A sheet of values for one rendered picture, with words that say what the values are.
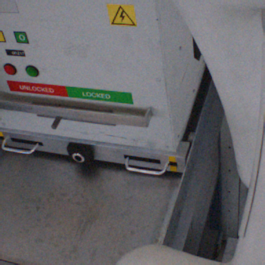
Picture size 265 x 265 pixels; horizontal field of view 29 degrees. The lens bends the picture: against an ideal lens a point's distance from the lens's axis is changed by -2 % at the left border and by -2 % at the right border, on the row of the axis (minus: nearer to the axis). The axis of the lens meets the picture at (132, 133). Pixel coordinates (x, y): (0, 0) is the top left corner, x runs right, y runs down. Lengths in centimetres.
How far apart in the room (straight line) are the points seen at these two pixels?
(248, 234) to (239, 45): 30
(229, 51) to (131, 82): 40
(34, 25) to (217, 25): 49
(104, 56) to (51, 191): 41
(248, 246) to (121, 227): 68
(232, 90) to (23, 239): 67
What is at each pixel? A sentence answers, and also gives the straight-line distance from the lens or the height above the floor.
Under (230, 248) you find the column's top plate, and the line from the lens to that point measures 127.
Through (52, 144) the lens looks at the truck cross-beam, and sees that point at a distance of 135.
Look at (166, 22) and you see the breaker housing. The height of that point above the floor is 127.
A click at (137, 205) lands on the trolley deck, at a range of 124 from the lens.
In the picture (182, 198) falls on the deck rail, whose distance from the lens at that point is 122.
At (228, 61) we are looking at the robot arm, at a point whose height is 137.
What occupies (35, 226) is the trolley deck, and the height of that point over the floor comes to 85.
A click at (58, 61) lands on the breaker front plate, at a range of 114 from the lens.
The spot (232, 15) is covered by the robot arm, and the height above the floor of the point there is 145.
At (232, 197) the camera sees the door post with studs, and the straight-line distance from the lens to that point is 191.
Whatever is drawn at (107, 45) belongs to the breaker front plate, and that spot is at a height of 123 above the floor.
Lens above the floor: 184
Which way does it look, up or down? 45 degrees down
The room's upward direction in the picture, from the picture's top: 11 degrees counter-clockwise
